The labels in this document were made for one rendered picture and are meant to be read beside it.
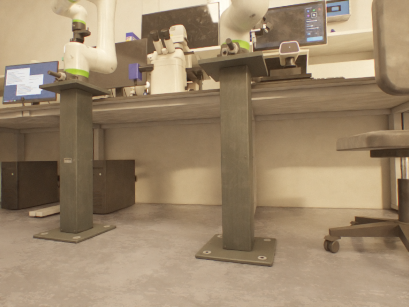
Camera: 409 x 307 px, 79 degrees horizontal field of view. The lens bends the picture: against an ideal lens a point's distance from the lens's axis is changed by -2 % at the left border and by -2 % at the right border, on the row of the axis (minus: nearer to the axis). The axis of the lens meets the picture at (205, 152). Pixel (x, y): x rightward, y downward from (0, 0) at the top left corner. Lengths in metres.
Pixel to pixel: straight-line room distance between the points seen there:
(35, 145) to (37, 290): 2.34
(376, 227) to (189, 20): 1.99
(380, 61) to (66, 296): 1.20
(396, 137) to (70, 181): 1.45
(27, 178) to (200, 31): 1.92
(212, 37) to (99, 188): 1.48
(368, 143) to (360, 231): 0.38
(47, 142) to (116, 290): 2.37
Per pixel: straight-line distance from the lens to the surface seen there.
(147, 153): 2.38
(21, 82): 2.75
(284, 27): 1.80
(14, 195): 2.58
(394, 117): 2.21
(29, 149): 3.25
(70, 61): 1.60
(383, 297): 0.94
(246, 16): 1.08
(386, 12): 1.08
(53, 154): 3.02
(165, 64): 1.55
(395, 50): 1.04
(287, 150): 2.13
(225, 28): 1.20
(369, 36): 2.25
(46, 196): 2.76
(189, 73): 1.64
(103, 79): 2.09
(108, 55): 1.67
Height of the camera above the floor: 0.39
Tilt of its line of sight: 2 degrees up
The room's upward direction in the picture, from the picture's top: 1 degrees counter-clockwise
